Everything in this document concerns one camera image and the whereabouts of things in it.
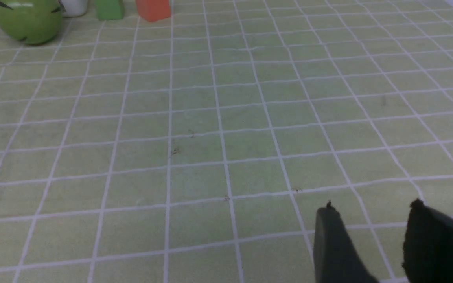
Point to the green block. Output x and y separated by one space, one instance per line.
109 10

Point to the green checkered tablecloth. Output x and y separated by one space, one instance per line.
198 148

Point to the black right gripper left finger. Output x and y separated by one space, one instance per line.
335 259

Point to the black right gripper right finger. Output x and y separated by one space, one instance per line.
428 245

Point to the green apple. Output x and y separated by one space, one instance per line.
32 22

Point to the white cup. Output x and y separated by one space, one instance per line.
73 8

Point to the orange block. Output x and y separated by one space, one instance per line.
153 10

